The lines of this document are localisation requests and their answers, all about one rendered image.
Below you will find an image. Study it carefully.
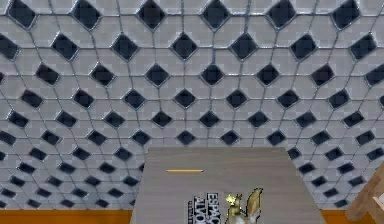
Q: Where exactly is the black and white sign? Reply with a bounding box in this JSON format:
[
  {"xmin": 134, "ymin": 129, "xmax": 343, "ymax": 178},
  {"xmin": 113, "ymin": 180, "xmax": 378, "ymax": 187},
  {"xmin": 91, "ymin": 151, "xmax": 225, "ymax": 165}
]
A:
[{"xmin": 187, "ymin": 192, "xmax": 222, "ymax": 224}]

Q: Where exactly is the grey wooden table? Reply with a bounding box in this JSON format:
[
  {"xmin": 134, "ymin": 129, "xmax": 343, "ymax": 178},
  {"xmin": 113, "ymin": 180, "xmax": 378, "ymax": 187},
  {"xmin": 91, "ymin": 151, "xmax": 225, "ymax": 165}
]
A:
[{"xmin": 129, "ymin": 146, "xmax": 327, "ymax": 224}]

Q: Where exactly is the light wooden chair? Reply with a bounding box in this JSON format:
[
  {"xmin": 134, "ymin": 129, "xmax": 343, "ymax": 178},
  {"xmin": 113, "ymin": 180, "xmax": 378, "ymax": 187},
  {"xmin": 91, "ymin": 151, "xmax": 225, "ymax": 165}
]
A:
[{"xmin": 345, "ymin": 162, "xmax": 384, "ymax": 224}]

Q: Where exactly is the yellow pencil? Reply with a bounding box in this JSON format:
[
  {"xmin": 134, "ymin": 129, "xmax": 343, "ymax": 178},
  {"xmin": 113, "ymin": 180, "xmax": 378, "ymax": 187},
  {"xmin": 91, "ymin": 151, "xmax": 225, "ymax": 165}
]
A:
[{"xmin": 166, "ymin": 168, "xmax": 204, "ymax": 174}]

